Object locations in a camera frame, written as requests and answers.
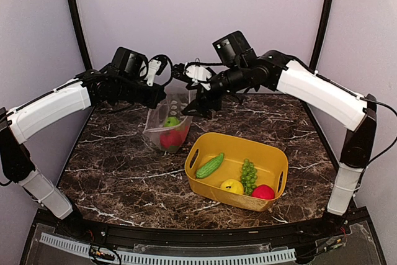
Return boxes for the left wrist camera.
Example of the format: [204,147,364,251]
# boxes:
[145,54,172,87]

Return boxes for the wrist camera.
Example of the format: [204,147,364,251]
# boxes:
[145,54,172,87]
[171,63,215,90]

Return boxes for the white slotted cable duct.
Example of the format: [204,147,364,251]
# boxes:
[40,233,296,264]

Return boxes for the yellow plastic basket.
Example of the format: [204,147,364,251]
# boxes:
[185,132,288,212]

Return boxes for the yellow toy apple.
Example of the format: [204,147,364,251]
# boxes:
[220,179,244,195]

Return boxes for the green toy grapes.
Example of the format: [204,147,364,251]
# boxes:
[240,159,257,196]

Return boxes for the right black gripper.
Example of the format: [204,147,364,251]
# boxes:
[181,62,249,118]

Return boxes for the black front rail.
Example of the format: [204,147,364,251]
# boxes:
[35,207,369,247]

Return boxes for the black frame post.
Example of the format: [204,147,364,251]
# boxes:
[309,0,332,70]
[67,0,92,70]

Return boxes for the right black frame post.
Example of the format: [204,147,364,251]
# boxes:
[309,0,332,70]

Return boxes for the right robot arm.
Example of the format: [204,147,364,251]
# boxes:
[173,31,380,236]

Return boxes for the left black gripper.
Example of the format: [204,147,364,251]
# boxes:
[117,76,166,109]

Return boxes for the red toy apple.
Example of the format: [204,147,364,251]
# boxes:
[159,129,186,151]

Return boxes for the left black frame post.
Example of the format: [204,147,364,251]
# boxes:
[67,0,92,70]

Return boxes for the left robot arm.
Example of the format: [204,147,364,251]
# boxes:
[1,47,171,238]

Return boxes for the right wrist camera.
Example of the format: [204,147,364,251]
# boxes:
[171,63,215,90]

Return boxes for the green toy cucumber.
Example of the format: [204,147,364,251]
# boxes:
[195,153,225,179]

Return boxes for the clear zip top bag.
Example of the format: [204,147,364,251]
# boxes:
[143,86,195,153]

